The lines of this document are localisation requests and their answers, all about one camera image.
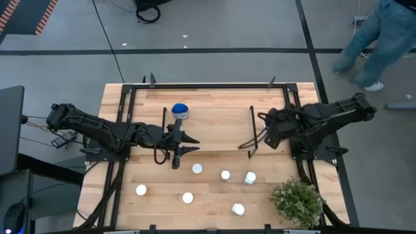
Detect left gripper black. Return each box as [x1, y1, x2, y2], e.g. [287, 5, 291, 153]
[142, 118, 201, 170]

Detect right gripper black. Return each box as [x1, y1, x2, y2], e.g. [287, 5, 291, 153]
[239, 109, 293, 152]

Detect white bottle teal label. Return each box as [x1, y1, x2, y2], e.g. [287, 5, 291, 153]
[244, 171, 257, 186]

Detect white cup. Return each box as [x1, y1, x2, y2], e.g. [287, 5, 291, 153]
[231, 202, 246, 216]

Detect artificial potted green plant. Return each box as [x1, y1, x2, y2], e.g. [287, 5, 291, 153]
[268, 177, 326, 231]

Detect black power adapter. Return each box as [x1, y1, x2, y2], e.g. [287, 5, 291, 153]
[51, 130, 78, 150]

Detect grey floor bar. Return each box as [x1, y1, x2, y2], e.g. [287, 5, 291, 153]
[385, 101, 416, 111]

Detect black stand base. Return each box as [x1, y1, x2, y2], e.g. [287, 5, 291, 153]
[133, 0, 173, 11]

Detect person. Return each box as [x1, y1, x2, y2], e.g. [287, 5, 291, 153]
[331, 0, 416, 92]

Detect black computer monitor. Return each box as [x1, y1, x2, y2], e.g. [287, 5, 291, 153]
[0, 85, 26, 176]

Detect black desk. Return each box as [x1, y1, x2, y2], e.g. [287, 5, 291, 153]
[0, 152, 87, 234]

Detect black computer mouse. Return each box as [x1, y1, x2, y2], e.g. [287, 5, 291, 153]
[3, 201, 27, 234]

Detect black floor mat orange stripes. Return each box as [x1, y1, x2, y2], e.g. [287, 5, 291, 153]
[0, 0, 59, 36]

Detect wooden shelf with black frame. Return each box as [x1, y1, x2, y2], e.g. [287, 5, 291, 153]
[161, 97, 260, 160]

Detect black table rig frame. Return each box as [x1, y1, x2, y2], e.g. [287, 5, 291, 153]
[73, 73, 361, 234]

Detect black cable bundle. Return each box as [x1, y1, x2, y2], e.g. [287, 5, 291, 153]
[297, 159, 350, 228]
[77, 161, 127, 229]

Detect coiled black cable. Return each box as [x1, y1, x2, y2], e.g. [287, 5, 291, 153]
[135, 5, 162, 25]

